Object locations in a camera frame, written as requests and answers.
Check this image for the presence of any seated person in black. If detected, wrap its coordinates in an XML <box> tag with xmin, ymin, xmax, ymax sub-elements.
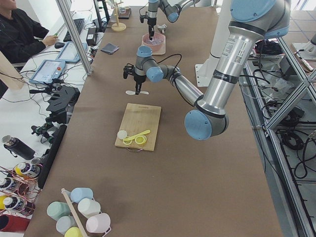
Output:
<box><xmin>0</xmin><ymin>0</ymin><xmax>58</xmax><ymax>64</ymax></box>

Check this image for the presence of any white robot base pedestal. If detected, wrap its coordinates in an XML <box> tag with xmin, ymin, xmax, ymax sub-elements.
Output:
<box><xmin>195</xmin><ymin>0</ymin><xmax>233</xmax><ymax>87</ymax></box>

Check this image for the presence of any white onion slice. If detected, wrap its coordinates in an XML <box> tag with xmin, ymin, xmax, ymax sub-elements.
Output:
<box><xmin>117</xmin><ymin>130</ymin><xmax>128</xmax><ymax>140</ymax></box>

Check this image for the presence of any white ceramic spoon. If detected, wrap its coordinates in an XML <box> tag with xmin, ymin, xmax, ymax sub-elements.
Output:
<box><xmin>125</xmin><ymin>90</ymin><xmax>150</xmax><ymax>96</ymax></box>

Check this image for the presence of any yellow plastic spoon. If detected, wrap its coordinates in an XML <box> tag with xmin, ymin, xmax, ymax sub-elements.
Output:
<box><xmin>123</xmin><ymin>129</ymin><xmax>151</xmax><ymax>142</ymax></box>

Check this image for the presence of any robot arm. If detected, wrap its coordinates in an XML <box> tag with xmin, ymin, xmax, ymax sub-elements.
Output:
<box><xmin>123</xmin><ymin>0</ymin><xmax>291</xmax><ymax>140</ymax></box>
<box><xmin>140</xmin><ymin>0</ymin><xmax>199</xmax><ymax>37</ymax></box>

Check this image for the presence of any teach pendant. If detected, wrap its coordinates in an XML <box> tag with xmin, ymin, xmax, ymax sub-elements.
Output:
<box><xmin>29</xmin><ymin>59</ymin><xmax>66</xmax><ymax>84</ymax></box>
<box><xmin>56</xmin><ymin>41</ymin><xmax>80</xmax><ymax>63</ymax></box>

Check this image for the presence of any black keyboard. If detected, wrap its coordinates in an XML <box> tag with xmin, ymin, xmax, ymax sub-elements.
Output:
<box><xmin>63</xmin><ymin>18</ymin><xmax>85</xmax><ymax>42</ymax></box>

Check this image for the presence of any beige serving tray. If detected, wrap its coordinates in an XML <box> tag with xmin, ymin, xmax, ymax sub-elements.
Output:
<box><xmin>142</xmin><ymin>33</ymin><xmax>165</xmax><ymax>55</ymax></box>

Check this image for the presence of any near teach pendant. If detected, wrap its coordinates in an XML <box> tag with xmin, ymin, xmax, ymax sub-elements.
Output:
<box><xmin>29</xmin><ymin>59</ymin><xmax>66</xmax><ymax>84</ymax></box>

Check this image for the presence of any metal ice scoop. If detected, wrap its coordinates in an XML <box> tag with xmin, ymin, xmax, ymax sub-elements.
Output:
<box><xmin>157</xmin><ymin>24</ymin><xmax>167</xmax><ymax>34</ymax></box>

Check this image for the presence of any pink bowl of ice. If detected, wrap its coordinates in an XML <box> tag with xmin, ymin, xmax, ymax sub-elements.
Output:
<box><xmin>142</xmin><ymin>33</ymin><xmax>165</xmax><ymax>52</ymax></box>

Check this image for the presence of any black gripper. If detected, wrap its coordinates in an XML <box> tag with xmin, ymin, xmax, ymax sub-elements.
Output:
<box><xmin>134</xmin><ymin>74</ymin><xmax>146</xmax><ymax>95</ymax></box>
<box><xmin>148</xmin><ymin>17</ymin><xmax>156</xmax><ymax>34</ymax></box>

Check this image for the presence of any rack of pastel cups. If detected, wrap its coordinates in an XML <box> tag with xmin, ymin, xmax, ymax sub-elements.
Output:
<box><xmin>46</xmin><ymin>187</ymin><xmax>112</xmax><ymax>237</ymax></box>

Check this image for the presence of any bamboo cutting board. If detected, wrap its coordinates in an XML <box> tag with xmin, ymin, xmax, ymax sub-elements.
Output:
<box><xmin>115</xmin><ymin>103</ymin><xmax>161</xmax><ymax>151</ymax></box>

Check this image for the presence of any wrist cable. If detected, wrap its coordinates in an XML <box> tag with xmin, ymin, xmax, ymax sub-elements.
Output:
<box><xmin>139</xmin><ymin>4</ymin><xmax>153</xmax><ymax>24</ymax></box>
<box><xmin>123</xmin><ymin>53</ymin><xmax>183</xmax><ymax>79</ymax></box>

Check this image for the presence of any lemon slice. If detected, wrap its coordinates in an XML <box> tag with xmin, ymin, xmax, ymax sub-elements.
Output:
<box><xmin>122</xmin><ymin>140</ymin><xmax>133</xmax><ymax>146</ymax></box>
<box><xmin>134</xmin><ymin>135</ymin><xmax>147</xmax><ymax>145</ymax></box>

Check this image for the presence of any black water bottle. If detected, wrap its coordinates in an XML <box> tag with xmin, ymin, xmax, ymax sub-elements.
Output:
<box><xmin>1</xmin><ymin>135</ymin><xmax>36</xmax><ymax>160</ymax></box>

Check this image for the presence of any grey folded cloth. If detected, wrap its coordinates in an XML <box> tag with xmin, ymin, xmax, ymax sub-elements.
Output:
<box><xmin>101</xmin><ymin>43</ymin><xmax>119</xmax><ymax>55</ymax></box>

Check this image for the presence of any wooden cup tree stand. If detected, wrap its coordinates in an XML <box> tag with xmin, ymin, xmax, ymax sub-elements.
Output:
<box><xmin>108</xmin><ymin>0</ymin><xmax>126</xmax><ymax>32</ymax></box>

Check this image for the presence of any far teach pendant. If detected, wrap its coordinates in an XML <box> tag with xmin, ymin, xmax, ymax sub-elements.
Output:
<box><xmin>56</xmin><ymin>41</ymin><xmax>80</xmax><ymax>63</ymax></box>

